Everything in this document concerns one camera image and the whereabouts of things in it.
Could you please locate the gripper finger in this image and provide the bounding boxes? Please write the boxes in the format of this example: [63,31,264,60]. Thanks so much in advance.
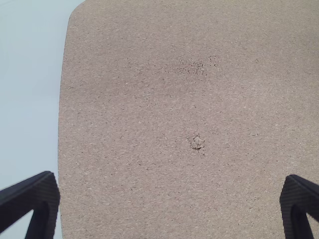
[279,174,319,239]
[0,170,61,239]

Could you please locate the cork mat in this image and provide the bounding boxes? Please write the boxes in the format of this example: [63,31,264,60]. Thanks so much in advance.
[57,0,319,239]

